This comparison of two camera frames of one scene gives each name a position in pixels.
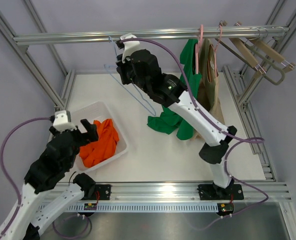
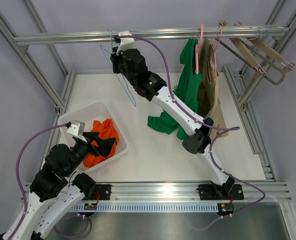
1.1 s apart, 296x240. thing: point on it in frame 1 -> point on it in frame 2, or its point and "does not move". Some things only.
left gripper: [90, 136] -> [104, 145]
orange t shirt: [104, 148] does not move
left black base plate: [101, 192] does not move
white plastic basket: [94, 111] does not move
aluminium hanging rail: [108, 38] does not move
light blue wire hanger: [105, 66] -> [102, 47]
